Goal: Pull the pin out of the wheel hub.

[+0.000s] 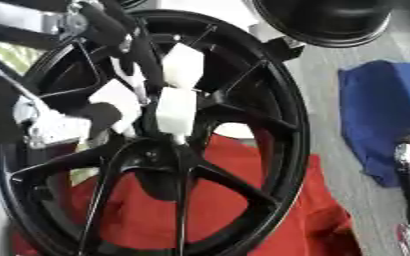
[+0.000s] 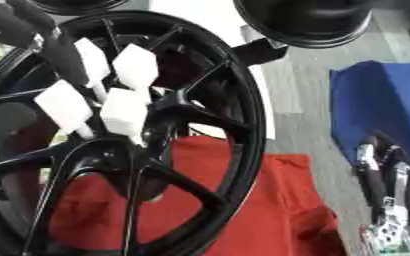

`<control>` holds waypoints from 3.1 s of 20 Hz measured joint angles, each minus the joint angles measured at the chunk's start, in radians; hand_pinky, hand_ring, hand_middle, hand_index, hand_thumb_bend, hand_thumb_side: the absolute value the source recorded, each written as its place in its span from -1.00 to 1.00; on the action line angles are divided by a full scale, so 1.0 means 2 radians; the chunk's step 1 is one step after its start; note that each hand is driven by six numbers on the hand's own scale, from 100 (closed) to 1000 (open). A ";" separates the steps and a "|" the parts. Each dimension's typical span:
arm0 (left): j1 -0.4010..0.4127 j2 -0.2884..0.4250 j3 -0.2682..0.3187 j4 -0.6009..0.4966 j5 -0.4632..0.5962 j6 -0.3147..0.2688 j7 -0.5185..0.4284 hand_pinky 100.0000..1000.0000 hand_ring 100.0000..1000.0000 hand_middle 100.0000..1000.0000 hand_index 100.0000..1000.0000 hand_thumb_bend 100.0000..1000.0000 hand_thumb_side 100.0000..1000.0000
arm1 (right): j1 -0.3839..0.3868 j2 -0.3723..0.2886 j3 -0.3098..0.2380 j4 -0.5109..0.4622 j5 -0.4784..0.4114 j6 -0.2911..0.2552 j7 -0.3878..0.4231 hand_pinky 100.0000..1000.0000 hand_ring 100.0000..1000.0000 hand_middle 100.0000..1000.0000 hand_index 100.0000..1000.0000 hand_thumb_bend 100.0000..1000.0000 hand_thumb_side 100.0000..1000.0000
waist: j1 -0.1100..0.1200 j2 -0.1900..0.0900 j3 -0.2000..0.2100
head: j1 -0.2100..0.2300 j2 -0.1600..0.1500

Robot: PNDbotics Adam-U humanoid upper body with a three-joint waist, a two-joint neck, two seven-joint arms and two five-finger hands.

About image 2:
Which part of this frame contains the black spoked wheel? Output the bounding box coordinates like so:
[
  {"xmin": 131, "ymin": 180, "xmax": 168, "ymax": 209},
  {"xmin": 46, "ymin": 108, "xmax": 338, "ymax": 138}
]
[{"xmin": 0, "ymin": 9, "xmax": 270, "ymax": 256}]

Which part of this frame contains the black bracket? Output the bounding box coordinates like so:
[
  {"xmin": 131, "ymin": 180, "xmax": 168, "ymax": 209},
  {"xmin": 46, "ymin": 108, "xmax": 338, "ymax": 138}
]
[{"xmin": 231, "ymin": 37, "xmax": 291, "ymax": 67}]

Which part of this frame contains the blue cloth covered table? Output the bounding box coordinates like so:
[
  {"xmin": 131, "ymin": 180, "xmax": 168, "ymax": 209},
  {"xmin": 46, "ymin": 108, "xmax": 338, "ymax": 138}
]
[{"xmin": 327, "ymin": 60, "xmax": 410, "ymax": 189}]

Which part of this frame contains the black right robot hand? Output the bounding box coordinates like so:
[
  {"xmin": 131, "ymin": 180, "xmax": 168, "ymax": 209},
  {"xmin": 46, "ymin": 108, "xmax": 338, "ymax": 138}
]
[{"xmin": 353, "ymin": 131, "xmax": 410, "ymax": 225}]

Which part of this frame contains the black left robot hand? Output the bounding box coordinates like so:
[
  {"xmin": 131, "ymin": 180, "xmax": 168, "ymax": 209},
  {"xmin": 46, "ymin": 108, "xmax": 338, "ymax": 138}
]
[{"xmin": 0, "ymin": 0, "xmax": 93, "ymax": 143}]

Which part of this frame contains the black round wheel rim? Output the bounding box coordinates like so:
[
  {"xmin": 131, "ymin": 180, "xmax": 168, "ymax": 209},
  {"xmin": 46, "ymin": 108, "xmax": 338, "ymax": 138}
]
[
  {"xmin": 24, "ymin": 0, "xmax": 132, "ymax": 16},
  {"xmin": 231, "ymin": 0, "xmax": 375, "ymax": 50}
]

